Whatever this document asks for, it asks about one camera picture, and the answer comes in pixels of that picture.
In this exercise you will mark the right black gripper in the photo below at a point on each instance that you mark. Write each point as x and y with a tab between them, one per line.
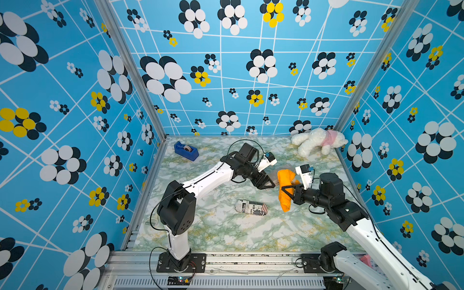
299	191

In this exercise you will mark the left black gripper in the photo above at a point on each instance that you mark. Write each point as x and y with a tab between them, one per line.
262	184

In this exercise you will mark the orange cloth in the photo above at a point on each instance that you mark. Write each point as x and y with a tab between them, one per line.
287	180

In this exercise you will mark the newspaper print eyeglass case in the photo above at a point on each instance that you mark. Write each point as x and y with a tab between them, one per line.
251	207

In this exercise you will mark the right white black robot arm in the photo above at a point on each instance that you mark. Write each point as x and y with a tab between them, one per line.
396	272

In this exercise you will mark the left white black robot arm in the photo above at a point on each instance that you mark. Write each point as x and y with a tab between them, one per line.
176	209

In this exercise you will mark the blue tape dispenser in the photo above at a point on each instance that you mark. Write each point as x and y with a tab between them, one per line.
187	151

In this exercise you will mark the white plush toy pink shirt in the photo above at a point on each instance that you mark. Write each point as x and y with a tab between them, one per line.
324	139

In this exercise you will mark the right circuit board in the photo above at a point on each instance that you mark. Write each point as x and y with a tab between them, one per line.
333	283

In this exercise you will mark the circuit board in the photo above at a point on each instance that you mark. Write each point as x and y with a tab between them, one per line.
333	283
179	280

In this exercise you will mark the pink alarm clock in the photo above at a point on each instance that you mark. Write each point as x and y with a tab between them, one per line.
367	260

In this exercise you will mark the left circuit board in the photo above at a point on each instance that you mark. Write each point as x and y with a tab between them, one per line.
179	280

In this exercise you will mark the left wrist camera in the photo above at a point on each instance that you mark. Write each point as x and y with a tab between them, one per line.
267	160

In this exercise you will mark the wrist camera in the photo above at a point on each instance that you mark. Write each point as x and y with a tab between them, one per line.
306	173
267	160

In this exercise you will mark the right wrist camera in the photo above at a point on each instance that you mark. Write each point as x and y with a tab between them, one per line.
306	173

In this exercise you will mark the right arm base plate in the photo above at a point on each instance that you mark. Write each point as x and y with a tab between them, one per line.
308	262

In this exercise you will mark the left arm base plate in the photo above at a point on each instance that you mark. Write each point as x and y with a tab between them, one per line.
192	263

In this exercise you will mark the aluminium front rail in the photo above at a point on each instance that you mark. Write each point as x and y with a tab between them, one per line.
133	270

